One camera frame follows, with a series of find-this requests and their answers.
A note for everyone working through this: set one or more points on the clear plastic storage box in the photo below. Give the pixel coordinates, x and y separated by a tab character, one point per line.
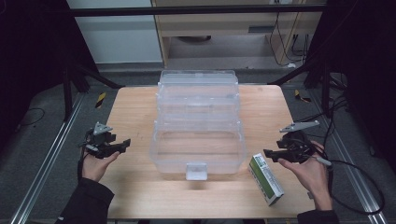
199	146

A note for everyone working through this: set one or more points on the black curtain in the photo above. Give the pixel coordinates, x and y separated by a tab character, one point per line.
31	62
367	62

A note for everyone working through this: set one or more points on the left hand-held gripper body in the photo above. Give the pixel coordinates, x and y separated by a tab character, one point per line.
98	146

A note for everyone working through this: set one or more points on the person's right hand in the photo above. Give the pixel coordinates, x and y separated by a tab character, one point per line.
313	177

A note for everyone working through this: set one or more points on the black horizontal bar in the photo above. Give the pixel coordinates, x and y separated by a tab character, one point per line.
186	10

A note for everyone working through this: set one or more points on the green and white carton box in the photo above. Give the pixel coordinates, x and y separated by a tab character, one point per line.
264	179

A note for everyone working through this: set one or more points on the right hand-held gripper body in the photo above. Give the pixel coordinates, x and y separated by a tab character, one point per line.
297	146

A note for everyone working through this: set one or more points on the light wooden desk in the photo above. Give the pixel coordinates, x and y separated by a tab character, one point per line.
218	21

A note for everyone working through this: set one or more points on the aluminium floor rail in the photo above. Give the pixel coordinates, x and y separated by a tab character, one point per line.
348	161
46	158

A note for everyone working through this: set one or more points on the white cabinet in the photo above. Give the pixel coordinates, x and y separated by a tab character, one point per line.
118	37

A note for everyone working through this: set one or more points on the black metal stand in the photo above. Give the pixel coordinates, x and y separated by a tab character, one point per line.
67	93
326	90

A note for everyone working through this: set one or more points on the person's left hand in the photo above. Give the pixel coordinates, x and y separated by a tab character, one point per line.
95	168

